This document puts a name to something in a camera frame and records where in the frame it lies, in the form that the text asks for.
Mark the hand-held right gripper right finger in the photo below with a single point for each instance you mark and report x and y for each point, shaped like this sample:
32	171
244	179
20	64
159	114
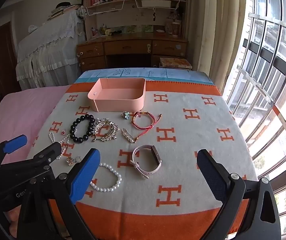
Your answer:
210	177

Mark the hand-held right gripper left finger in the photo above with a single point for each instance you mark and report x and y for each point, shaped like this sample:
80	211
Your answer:
85	175

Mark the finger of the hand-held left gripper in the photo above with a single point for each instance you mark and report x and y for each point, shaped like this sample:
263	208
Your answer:
45	155
15	142

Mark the small pearl strand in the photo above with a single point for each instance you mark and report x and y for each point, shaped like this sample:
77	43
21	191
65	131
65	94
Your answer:
64	140

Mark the gold rhinestone hair comb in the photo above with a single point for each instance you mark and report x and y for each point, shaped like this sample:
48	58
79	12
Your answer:
103	126

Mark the pink band smartwatch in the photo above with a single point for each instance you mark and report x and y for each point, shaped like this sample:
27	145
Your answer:
156	156

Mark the blue flower brooch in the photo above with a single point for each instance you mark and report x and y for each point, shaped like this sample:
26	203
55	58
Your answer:
126	115

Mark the pink plastic box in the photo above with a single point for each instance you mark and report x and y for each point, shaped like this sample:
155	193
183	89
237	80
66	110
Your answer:
123	103

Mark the person's left hand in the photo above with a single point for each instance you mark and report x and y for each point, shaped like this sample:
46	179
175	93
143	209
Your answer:
11	220

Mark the pink bedsheet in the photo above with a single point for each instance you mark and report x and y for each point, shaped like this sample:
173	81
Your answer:
20	110

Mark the orange patterned blanket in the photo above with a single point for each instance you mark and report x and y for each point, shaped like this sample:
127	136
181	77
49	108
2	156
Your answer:
183	135

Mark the pearl safety pin brooch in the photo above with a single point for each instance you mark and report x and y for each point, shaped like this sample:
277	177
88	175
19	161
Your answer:
128	135

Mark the brown wooden door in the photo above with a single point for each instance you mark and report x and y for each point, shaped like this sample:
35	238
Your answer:
0	60

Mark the white lace covered piano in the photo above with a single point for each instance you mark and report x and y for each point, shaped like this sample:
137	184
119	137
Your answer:
50	50

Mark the blue tree print sheet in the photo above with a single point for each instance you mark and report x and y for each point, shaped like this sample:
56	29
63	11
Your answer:
133	73

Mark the stack of large books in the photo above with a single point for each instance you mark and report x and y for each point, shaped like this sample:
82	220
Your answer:
174	62

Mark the pen holder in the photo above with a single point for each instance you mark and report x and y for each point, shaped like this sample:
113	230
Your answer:
94	32

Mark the wooden desk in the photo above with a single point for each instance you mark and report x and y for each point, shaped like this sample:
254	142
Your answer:
128	46

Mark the metal window grille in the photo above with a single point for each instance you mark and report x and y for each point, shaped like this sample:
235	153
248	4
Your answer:
270	55

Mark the pile of books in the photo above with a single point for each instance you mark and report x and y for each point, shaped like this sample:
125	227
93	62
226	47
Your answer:
63	8

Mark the beige curtain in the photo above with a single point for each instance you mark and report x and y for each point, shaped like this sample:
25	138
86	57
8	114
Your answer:
213	30

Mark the red tissue box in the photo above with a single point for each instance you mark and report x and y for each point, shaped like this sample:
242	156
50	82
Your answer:
160	31

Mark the wooden bookshelf hutch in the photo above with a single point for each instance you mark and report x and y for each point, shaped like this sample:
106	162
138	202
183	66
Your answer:
133	17

